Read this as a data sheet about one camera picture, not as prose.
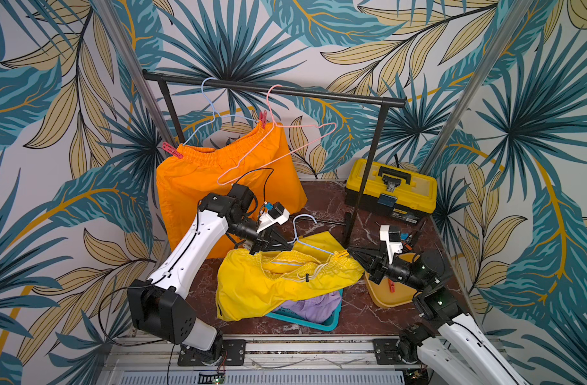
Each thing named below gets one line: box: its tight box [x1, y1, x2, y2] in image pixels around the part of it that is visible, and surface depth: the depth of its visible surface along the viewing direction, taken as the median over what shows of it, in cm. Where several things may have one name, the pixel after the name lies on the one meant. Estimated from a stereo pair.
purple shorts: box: [274, 291, 343, 324], surface depth 77 cm
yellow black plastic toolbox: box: [344, 159, 438, 225], surface depth 99 cm
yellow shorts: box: [214, 231, 365, 322], surface depth 71 cm
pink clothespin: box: [161, 141, 184, 159], surface depth 64 cm
